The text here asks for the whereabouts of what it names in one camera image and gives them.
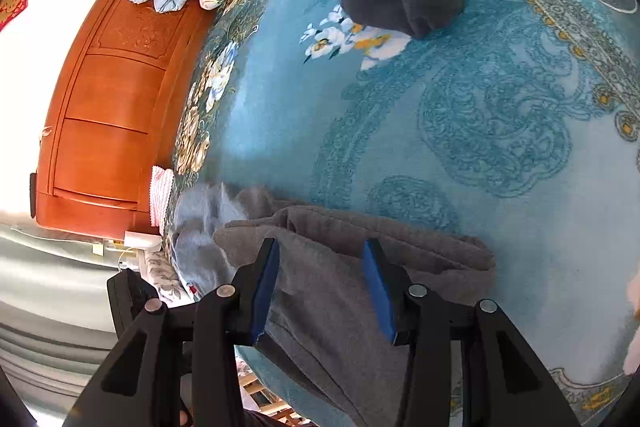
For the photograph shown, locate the grey sweatshirt with yellow letters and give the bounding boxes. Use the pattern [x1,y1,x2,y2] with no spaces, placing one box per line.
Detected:
[171,181,499,427]

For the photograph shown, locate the person's right hand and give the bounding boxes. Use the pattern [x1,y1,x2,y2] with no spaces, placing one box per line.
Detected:
[621,278,640,377]

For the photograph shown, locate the blue floral bed blanket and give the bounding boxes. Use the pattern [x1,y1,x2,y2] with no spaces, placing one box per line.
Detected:
[174,0,639,426]

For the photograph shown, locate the orange wooden headboard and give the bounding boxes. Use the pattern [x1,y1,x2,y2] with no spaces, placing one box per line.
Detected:
[30,0,213,241]

